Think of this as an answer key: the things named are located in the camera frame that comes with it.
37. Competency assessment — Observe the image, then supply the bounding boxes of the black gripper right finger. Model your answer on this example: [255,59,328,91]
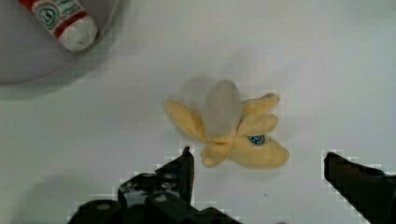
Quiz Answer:
[323,152,396,224]

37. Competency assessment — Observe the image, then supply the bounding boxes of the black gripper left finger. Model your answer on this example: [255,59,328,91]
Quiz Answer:
[67,147,242,224]

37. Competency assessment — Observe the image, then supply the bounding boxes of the yellow plush peeled banana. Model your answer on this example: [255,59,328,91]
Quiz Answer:
[165,80,290,169]

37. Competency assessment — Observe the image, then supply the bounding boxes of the grey round plate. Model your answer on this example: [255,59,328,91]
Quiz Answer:
[0,0,120,87]

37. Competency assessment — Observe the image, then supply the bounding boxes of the red plush ketchup bottle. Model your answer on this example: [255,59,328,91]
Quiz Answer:
[19,0,98,52]

